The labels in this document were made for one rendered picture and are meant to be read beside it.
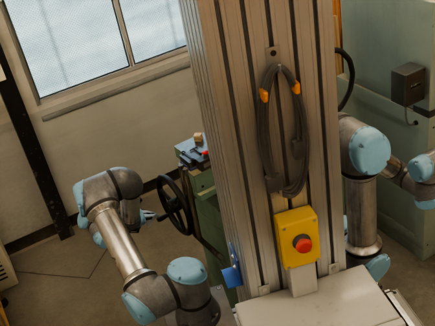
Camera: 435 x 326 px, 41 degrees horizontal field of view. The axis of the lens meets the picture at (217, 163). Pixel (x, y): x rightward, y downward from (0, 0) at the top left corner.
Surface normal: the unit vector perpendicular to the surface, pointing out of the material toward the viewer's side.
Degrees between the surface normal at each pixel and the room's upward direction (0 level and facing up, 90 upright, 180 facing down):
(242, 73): 90
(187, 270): 8
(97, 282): 0
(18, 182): 90
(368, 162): 82
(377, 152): 83
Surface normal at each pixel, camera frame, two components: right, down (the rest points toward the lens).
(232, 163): 0.25, 0.51
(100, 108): 0.48, 0.41
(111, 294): -0.16, -0.82
